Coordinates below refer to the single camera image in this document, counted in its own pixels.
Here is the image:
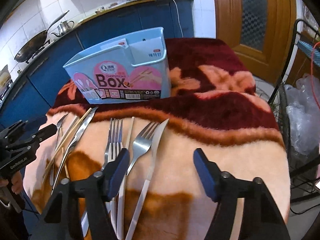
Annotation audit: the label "white handled table knife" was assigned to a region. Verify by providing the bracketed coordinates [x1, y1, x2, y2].
[125, 119, 169, 239]

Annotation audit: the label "blue kitchen cabinets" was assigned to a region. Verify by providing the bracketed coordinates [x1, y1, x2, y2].
[1, 0, 194, 128]

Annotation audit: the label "person's left hand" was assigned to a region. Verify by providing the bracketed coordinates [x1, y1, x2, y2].
[0, 171, 23, 194]

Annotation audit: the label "small steel fork left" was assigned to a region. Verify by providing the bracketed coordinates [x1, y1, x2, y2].
[49, 114, 67, 186]

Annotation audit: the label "wooden chopstick left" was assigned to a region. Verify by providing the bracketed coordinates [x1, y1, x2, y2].
[43, 108, 92, 180]

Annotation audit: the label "wooden chopstick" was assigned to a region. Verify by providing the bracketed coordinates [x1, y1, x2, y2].
[117, 116, 135, 239]
[43, 108, 92, 180]

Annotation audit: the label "wooden chopstick centre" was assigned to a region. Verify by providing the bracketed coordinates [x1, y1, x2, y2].
[117, 116, 135, 239]

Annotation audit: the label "fork beside knife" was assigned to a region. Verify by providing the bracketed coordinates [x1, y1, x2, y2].
[127, 122, 159, 174]

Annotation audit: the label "black wok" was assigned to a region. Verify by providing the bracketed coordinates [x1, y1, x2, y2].
[14, 10, 69, 63]

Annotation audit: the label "steel kettle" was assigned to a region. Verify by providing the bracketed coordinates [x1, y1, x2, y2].
[51, 20, 75, 37]

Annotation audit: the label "light blue chopsticks box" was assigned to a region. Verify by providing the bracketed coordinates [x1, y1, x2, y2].
[64, 27, 171, 104]

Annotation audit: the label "red and pink blanket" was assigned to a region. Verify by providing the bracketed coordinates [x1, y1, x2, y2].
[22, 37, 292, 240]

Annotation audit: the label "clear plastic bags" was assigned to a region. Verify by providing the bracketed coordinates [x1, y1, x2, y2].
[285, 74, 319, 156]

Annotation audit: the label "wooden door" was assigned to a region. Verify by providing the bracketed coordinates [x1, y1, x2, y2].
[214, 0, 297, 84]

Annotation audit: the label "fork with white handle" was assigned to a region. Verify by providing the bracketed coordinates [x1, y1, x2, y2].
[101, 118, 123, 235]

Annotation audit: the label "black wire rack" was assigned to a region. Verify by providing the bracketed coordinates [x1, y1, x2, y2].
[268, 19, 319, 203]

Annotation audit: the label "red cable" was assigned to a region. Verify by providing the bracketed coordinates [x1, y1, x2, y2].
[310, 41, 320, 113]

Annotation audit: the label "white power cable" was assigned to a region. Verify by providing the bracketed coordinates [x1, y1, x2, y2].
[156, 0, 185, 39]

